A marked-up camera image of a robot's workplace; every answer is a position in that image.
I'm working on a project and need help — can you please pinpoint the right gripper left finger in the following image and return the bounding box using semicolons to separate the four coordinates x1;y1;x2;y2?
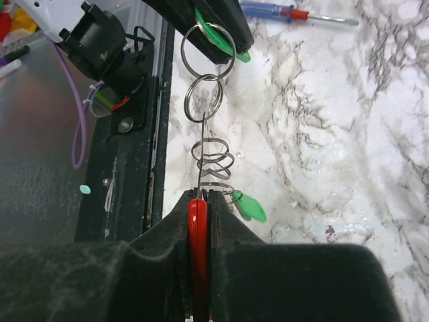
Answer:
1;191;194;321

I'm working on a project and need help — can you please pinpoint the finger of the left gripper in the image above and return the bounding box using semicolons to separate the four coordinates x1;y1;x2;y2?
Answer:
145;0;254;64

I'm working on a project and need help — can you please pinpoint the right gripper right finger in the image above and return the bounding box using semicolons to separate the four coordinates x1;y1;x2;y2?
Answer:
207;191;402;321

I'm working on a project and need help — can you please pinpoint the green key tag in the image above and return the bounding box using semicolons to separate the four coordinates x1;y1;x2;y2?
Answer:
195;9;233;56

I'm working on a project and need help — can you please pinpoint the keyring bunch with tags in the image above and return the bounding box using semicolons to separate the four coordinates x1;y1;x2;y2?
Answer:
180;26;267;321

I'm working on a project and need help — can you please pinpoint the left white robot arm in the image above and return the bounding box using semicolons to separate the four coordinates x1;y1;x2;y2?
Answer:
17;1;254;95

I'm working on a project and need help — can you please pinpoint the blue red screwdriver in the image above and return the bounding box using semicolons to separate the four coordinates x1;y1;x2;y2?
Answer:
241;1;359;26

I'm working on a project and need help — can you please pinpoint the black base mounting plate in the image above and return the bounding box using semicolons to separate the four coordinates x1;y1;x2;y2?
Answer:
74;23;174;242

